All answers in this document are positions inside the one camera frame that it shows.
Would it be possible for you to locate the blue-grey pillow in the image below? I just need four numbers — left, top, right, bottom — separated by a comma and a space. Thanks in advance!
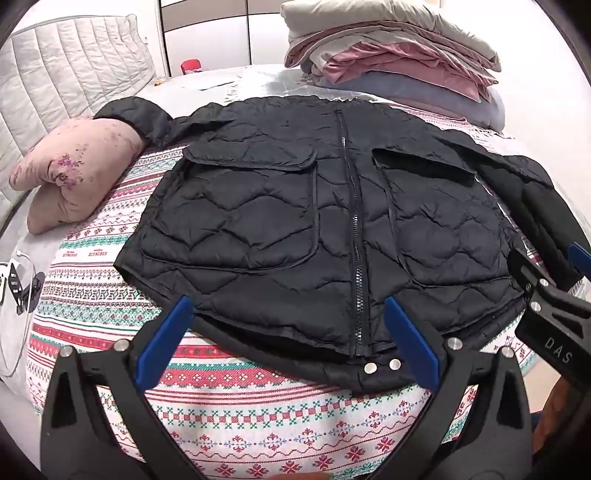
344, 71, 507, 132

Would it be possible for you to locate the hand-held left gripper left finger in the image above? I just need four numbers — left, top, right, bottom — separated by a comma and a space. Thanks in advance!
41, 295, 195, 480

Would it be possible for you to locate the beige folded quilt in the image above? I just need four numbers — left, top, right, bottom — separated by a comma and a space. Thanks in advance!
281, 0, 502, 77

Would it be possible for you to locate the patterned knit-print blanket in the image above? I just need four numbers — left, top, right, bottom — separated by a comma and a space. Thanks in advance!
25, 104, 548, 480

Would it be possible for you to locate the pink floral pillow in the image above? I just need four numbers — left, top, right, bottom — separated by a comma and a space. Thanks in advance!
9, 116, 147, 236

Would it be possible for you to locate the white wardrobe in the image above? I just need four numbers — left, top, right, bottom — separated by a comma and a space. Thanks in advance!
157, 0, 296, 78

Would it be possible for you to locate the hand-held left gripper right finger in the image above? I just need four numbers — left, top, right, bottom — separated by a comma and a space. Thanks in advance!
385, 296, 535, 480

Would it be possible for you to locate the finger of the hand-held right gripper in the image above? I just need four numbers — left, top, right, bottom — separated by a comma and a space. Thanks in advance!
567, 242, 591, 296
507, 248, 553, 319

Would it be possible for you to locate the person's right forearm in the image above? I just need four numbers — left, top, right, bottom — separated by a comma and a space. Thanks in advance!
531, 376, 591, 480

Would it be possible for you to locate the white quilted headboard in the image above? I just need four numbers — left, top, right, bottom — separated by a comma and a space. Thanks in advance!
0, 14, 155, 232

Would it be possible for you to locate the pink folded blanket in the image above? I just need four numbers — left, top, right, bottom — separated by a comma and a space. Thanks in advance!
318, 41, 499, 101

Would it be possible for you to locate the white cable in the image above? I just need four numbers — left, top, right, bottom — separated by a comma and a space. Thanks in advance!
0, 249, 40, 381

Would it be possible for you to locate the black quilted jacket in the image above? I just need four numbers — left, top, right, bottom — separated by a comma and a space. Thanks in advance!
95, 96, 583, 395

